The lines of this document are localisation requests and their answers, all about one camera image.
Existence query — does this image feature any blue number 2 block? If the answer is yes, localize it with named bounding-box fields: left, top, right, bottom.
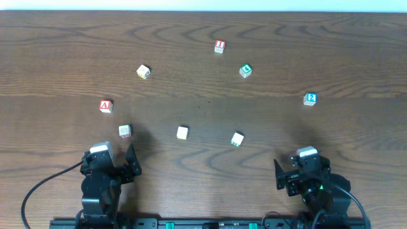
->
left=303, top=92, right=317, bottom=106

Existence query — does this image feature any green number 4 block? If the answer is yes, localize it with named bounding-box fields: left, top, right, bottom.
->
left=239, top=63, right=252, bottom=78

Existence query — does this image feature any red edged picture block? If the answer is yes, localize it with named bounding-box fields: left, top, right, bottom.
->
left=118, top=125, right=132, bottom=139

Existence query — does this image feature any yellow picture block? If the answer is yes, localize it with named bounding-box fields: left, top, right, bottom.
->
left=136, top=64, right=151, bottom=79

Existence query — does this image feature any green edged plain block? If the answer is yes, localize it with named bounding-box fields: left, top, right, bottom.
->
left=231, top=132, right=244, bottom=147

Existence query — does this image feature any red letter I block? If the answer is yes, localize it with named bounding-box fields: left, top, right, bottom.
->
left=214, top=40, right=226, bottom=53

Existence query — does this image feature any red letter A block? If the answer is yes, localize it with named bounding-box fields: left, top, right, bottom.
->
left=99, top=101, right=113, bottom=113

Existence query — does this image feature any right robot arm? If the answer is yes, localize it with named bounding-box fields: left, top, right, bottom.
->
left=274, top=153, right=352, bottom=228

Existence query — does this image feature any black mounting rail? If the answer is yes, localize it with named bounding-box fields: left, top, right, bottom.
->
left=49, top=217, right=371, bottom=229

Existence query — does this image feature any yellow edged plain block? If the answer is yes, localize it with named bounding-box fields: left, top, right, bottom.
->
left=176, top=126, right=188, bottom=140

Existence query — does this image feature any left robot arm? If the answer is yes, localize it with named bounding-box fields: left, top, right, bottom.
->
left=74, top=142, right=142, bottom=228

